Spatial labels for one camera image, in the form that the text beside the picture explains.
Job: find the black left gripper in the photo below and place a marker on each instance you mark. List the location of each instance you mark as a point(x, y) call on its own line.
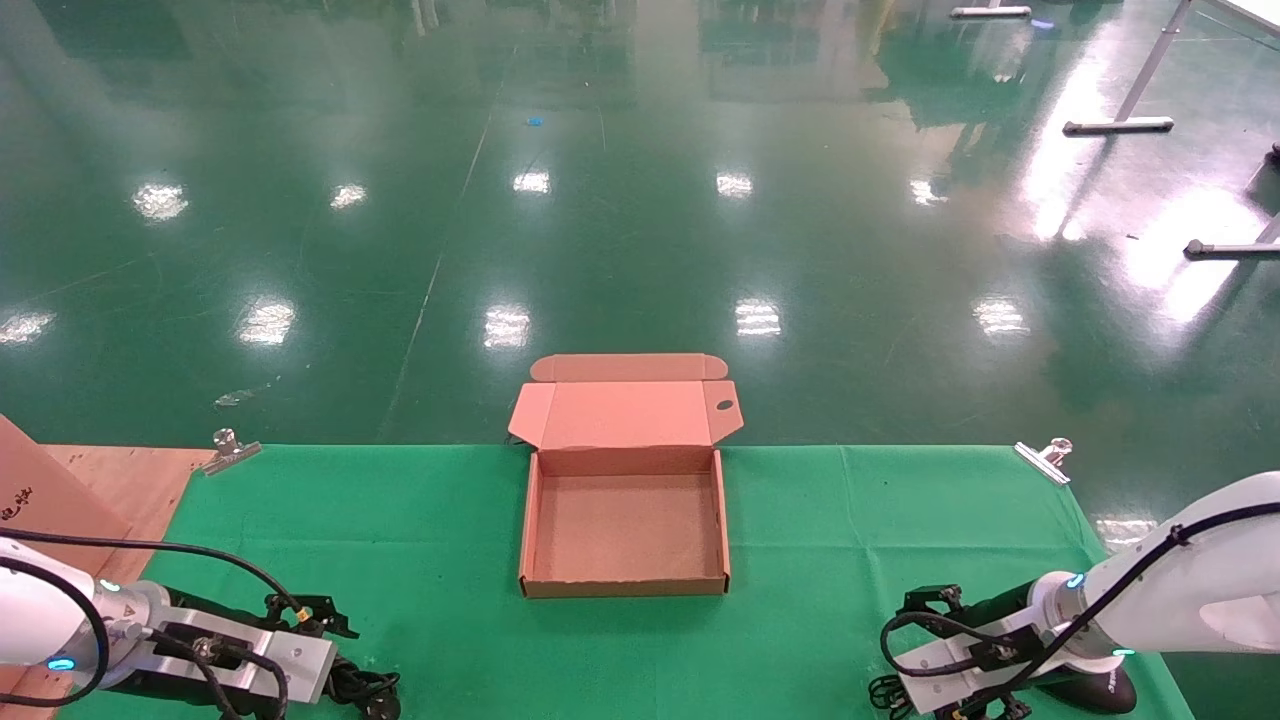
point(200, 606)

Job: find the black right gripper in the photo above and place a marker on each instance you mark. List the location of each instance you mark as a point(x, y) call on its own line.
point(1095, 690)

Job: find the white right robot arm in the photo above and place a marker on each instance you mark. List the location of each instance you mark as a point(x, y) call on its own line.
point(1200, 590)

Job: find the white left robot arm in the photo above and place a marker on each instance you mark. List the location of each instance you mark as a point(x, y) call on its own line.
point(40, 610)

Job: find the open brown cardboard box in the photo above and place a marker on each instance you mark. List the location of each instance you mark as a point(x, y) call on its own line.
point(620, 420)

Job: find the silver binder clip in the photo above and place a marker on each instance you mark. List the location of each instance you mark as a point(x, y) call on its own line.
point(1040, 462)
point(230, 458)

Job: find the green table cloth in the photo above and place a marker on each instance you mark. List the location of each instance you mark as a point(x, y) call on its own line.
point(620, 650)

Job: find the dark table foot bar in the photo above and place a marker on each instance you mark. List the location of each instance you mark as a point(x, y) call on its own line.
point(1230, 250)

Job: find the white table leg with foot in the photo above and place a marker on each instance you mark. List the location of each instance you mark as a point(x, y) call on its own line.
point(1120, 126)

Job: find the white table foot bar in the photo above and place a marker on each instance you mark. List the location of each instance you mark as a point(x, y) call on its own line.
point(990, 12)

